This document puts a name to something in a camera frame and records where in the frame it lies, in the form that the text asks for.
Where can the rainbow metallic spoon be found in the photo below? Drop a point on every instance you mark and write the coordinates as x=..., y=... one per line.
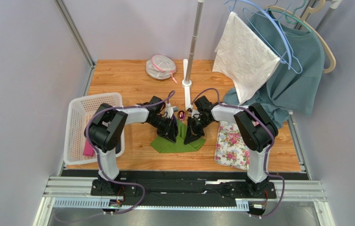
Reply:
x=181, y=116

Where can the green hanger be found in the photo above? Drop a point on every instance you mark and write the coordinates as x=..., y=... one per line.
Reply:
x=286, y=13

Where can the blue wire hanger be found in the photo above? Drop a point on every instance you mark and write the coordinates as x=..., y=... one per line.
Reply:
x=271, y=35

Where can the pink napkin in basket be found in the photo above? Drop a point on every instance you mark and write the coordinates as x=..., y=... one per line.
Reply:
x=88, y=150

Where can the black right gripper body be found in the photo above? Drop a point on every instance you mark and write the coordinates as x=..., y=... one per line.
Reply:
x=195, y=125

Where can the white towel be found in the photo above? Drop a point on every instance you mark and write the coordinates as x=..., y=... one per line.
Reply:
x=244, y=58

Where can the white mesh laundry bag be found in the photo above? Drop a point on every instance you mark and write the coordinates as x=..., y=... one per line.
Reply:
x=161, y=67

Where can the wooden hanger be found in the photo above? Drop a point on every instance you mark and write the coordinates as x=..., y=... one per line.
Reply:
x=307, y=12

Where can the white plastic basket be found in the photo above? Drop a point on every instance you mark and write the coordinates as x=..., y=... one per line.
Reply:
x=80, y=111

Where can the floral pattern tray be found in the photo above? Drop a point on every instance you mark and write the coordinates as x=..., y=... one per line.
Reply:
x=230, y=149

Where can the teal t-shirt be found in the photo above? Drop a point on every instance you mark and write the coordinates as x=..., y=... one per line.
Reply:
x=290, y=89

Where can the grey pole with white base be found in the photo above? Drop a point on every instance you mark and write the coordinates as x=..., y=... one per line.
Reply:
x=188, y=63

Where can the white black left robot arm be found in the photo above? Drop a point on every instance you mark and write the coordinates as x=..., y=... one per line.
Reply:
x=104, y=132

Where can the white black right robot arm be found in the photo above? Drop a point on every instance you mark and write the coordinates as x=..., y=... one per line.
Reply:
x=256, y=129

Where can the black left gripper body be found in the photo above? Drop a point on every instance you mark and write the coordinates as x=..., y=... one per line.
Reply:
x=161, y=123

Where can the green paper napkin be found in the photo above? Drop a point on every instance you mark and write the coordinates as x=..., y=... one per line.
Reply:
x=162, y=145

